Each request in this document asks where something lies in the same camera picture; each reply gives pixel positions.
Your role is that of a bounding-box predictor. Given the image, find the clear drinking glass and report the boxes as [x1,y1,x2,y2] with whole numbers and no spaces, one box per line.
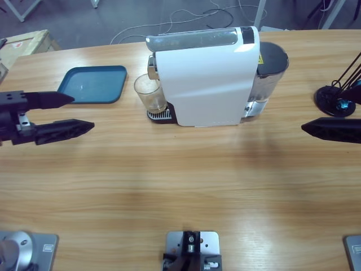
[133,73,169,113]

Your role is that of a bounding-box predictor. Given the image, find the black drip tray, metal grate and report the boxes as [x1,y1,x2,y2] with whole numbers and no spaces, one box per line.
[146,103,177,125]

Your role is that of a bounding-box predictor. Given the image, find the wooden crate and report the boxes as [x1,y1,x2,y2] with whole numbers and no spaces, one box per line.
[0,29,61,85]

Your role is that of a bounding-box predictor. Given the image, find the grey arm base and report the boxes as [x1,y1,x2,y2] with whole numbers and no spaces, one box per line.
[0,230,59,271]
[342,235,361,271]

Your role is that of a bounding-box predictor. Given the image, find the blue plastic tray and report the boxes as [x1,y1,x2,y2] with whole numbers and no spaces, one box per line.
[56,65,128,105]

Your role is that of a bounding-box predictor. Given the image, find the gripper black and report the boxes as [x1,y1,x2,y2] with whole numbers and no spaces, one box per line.
[0,90,95,147]

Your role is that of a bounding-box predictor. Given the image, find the silver coffee machine lever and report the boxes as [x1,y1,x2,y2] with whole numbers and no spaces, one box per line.
[146,27,240,53]

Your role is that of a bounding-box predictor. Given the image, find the white floor cable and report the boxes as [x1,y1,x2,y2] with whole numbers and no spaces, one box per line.
[109,0,267,46]

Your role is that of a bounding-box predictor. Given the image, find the centre metal camera mount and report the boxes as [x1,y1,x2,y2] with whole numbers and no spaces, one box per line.
[162,230,222,271]

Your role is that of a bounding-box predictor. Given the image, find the black capsule stand with rods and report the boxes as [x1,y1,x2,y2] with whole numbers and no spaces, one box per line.
[314,50,361,118]

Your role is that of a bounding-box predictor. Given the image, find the black floor cable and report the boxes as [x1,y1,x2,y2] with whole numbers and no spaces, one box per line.
[201,8,235,29]

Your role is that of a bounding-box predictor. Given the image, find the white metal post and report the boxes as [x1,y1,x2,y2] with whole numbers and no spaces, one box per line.
[254,0,267,28]

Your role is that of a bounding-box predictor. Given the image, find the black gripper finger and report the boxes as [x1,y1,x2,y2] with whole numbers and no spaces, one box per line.
[338,84,361,105]
[301,117,361,145]

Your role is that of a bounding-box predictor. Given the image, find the white capsule coffee machine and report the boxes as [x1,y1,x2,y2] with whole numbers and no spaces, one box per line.
[146,25,262,128]

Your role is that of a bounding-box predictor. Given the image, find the clear water tank, black lid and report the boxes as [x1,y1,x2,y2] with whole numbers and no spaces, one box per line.
[242,41,290,120]

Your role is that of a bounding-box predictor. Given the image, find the white metal frame leg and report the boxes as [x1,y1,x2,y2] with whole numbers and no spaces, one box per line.
[321,0,347,30]

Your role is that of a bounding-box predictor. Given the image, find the white metal table frame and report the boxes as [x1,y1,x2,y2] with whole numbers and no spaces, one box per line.
[4,0,43,23]

